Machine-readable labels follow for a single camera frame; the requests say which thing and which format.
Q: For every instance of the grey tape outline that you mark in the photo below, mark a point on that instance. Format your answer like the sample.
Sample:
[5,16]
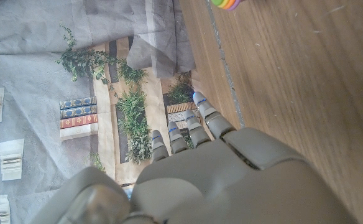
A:
[224,59]

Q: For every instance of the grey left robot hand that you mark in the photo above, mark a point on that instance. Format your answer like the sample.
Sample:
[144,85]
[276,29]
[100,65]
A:
[231,186]

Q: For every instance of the printed fabric backdrop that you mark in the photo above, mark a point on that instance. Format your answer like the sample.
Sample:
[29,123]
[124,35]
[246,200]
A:
[44,62]

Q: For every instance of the stacked colourful toy cups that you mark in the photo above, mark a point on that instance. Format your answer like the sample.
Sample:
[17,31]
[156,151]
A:
[226,3]

